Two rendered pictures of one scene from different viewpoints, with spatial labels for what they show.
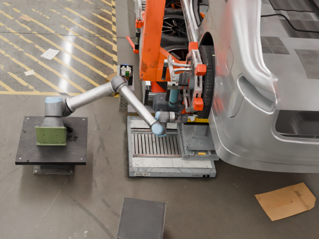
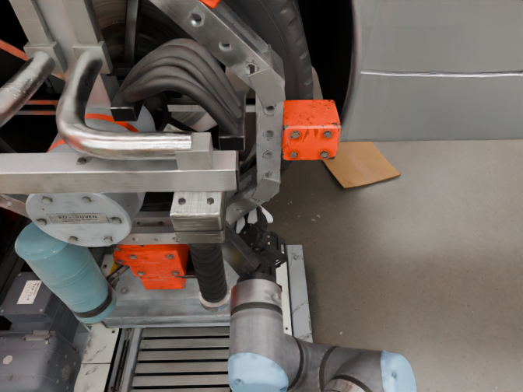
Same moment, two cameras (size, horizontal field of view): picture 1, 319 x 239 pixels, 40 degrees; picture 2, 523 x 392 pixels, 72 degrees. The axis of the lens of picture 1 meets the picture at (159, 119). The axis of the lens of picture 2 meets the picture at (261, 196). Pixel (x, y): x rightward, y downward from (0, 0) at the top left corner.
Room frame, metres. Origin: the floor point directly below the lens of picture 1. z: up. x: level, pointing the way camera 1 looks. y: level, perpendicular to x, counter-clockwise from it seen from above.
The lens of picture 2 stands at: (2.94, 0.18, 1.22)
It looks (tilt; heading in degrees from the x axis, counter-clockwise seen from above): 48 degrees down; 279
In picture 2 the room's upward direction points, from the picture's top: straight up
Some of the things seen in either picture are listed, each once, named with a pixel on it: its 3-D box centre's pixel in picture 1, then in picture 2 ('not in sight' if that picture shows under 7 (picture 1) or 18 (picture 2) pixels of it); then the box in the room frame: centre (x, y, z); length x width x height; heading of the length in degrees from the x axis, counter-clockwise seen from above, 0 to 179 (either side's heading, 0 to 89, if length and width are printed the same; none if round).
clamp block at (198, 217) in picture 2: (172, 85); (201, 196); (3.04, -0.07, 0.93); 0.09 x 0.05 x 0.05; 100
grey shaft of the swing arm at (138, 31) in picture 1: (137, 35); not in sight; (4.84, 0.42, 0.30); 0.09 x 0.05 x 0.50; 10
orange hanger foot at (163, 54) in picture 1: (182, 64); not in sight; (3.75, -0.15, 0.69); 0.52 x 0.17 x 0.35; 100
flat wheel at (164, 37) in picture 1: (176, 35); not in sight; (4.82, -0.06, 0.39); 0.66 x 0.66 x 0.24
